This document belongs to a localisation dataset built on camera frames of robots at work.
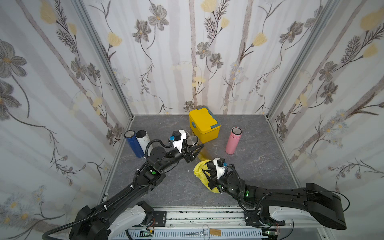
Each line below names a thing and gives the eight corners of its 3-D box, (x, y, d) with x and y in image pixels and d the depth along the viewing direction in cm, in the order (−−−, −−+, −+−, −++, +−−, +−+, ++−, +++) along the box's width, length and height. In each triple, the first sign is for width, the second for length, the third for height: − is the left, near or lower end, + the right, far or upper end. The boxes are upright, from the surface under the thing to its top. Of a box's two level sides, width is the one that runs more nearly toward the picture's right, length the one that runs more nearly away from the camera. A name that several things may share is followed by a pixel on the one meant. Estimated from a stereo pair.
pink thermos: (226, 154, 101) (232, 135, 84) (224, 147, 104) (230, 127, 87) (235, 154, 101) (243, 135, 84) (233, 147, 104) (241, 127, 87)
